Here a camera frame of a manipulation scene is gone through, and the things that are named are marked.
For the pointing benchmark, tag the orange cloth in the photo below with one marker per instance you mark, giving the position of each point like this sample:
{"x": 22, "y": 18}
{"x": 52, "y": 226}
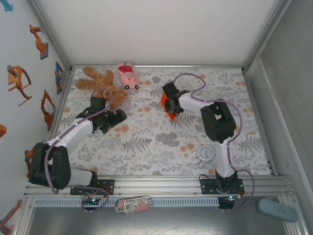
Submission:
{"x": 164, "y": 100}

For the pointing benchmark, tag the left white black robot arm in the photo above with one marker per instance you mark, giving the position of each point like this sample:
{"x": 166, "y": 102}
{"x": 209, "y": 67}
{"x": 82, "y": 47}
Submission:
{"x": 49, "y": 166}

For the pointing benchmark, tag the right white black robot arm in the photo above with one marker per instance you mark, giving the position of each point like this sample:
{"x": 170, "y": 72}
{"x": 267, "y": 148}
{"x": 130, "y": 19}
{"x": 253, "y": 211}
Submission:
{"x": 217, "y": 122}

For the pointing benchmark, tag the pink plush toy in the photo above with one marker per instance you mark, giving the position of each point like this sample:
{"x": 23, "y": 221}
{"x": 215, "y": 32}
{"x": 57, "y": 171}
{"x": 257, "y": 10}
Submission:
{"x": 129, "y": 79}

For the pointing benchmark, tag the brown teddy bear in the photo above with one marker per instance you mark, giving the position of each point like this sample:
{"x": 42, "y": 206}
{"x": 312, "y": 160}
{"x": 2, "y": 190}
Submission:
{"x": 97, "y": 78}

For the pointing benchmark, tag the floral print tablecloth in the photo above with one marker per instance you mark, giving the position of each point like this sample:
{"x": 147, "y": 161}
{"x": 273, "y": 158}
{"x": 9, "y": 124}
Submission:
{"x": 156, "y": 159}

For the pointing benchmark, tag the white round alarm clock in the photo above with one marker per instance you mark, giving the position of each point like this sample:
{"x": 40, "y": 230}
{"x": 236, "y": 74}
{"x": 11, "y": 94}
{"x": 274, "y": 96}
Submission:
{"x": 206, "y": 153}

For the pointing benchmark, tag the small circuit board green LED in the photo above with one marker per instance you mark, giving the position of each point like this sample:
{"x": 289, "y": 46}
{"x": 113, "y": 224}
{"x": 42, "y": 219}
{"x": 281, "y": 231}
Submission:
{"x": 92, "y": 201}
{"x": 231, "y": 198}

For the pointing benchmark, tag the printed striped label pouch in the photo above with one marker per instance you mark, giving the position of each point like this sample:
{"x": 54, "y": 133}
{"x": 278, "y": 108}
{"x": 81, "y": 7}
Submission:
{"x": 133, "y": 204}

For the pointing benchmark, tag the blue grey oval case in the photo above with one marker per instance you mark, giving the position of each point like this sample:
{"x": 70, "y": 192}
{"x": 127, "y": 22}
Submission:
{"x": 277, "y": 210}

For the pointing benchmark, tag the aluminium cross rail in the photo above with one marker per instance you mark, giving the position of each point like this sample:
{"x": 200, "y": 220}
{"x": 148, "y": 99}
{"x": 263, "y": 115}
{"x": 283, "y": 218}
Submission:
{"x": 171, "y": 66}

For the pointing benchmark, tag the aluminium side rail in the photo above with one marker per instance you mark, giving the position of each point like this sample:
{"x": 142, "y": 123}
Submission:
{"x": 252, "y": 98}
{"x": 58, "y": 107}

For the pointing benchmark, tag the blue orange wall sticker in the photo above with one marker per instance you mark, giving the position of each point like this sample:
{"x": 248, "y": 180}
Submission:
{"x": 58, "y": 76}

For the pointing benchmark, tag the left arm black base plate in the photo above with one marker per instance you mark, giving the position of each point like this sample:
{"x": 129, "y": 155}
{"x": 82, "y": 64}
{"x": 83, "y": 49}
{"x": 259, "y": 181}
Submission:
{"x": 108, "y": 187}

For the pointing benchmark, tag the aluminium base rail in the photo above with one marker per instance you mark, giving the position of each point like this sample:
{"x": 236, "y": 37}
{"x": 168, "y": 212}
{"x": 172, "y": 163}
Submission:
{"x": 159, "y": 186}

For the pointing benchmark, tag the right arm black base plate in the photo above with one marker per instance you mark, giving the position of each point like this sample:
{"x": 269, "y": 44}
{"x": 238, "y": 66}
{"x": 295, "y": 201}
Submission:
{"x": 207, "y": 187}

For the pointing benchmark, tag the orange claw gripper wall sticker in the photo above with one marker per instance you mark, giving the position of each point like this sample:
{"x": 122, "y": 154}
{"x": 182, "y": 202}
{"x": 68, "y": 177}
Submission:
{"x": 14, "y": 80}

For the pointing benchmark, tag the orange block wall sticker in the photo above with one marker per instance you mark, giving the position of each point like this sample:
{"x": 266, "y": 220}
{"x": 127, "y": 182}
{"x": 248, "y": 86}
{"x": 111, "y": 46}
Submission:
{"x": 2, "y": 131}

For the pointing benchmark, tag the aluminium frame post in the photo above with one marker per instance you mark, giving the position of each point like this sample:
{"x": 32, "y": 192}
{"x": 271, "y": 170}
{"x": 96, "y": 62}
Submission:
{"x": 269, "y": 31}
{"x": 51, "y": 31}

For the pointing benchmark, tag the aluminium frame leg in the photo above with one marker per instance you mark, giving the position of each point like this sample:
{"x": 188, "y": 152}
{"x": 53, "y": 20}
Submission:
{"x": 24, "y": 218}
{"x": 299, "y": 227}

